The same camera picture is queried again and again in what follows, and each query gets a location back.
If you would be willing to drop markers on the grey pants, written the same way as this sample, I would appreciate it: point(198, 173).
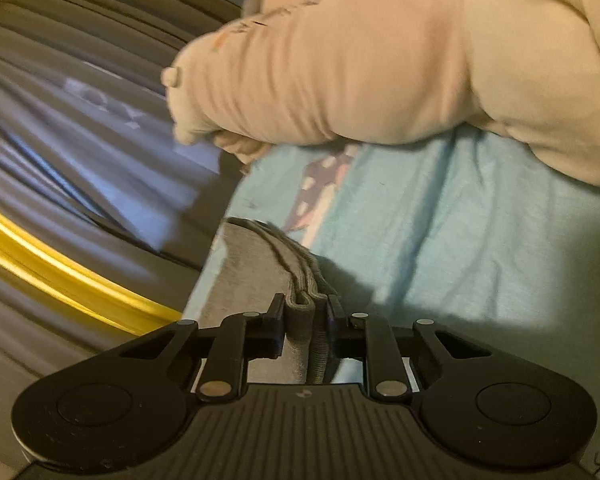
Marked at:
point(252, 270)

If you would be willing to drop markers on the pinkish beige plush toy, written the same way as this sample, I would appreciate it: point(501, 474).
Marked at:
point(380, 60)

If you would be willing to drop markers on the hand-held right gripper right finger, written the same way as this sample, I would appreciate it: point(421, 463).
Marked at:
point(336, 322)

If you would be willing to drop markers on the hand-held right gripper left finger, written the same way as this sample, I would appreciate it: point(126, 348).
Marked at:
point(278, 322)

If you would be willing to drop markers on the light blue mushroom-print bed sheet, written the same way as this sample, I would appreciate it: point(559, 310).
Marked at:
point(455, 220)

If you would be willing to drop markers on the yellow curtain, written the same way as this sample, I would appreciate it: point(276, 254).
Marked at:
point(70, 265)

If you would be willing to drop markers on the grey curtain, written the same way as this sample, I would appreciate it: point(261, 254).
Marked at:
point(55, 135)
point(30, 345)

